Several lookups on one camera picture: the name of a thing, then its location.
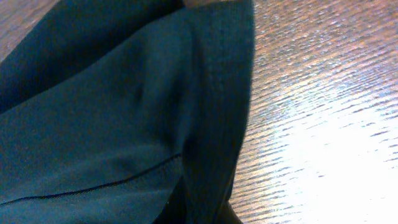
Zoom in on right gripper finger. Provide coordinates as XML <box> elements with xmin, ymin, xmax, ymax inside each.
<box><xmin>217</xmin><ymin>202</ymin><xmax>243</xmax><ymax>224</ymax></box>

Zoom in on black leggings with red waistband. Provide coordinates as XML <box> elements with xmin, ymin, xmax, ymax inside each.
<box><xmin>1</xmin><ymin>1</ymin><xmax>254</xmax><ymax>224</ymax></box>

